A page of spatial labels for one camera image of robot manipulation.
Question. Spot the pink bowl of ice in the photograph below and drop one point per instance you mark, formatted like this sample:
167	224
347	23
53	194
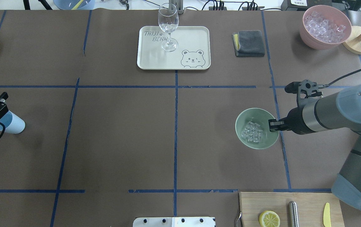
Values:
324	27

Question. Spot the yellow plastic knife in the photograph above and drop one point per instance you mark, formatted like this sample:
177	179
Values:
326	215

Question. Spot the clear wine glass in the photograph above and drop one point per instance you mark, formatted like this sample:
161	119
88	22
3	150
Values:
168	20

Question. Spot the cream bear tray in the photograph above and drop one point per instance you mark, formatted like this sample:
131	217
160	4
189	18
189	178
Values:
193	52

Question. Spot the blue bowl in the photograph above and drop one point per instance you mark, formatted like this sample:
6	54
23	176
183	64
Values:
70	4

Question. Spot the black camera tripod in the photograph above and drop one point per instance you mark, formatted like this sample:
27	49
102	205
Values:
39	5

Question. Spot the steel muddler black cap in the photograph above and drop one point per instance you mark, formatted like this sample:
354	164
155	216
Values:
294	218

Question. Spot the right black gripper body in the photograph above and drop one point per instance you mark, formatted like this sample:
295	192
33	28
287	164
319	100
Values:
295	120

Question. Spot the light blue cup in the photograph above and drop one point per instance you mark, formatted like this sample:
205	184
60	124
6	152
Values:
13	124

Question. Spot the light green bowl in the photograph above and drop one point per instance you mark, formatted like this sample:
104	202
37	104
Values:
261	117

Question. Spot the grey yellow folded cloth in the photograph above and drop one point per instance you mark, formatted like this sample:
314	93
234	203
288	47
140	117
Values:
248	43

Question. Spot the yellow plastic fork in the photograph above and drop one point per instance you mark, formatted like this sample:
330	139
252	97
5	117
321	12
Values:
77	5

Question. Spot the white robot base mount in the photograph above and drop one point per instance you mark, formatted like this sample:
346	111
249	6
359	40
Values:
174	222

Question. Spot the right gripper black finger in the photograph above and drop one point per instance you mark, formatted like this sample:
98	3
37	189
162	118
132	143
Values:
275	125

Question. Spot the wooden cutting board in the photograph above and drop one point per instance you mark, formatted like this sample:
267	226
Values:
310	208

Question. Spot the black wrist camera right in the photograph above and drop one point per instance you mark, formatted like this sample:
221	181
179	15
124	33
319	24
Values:
306	91

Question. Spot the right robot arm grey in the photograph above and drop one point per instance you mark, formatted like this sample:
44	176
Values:
315	113

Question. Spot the lemon half slice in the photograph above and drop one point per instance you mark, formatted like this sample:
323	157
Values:
269	218

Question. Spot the clear ice cubes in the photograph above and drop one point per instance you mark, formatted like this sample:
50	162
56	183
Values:
252	132

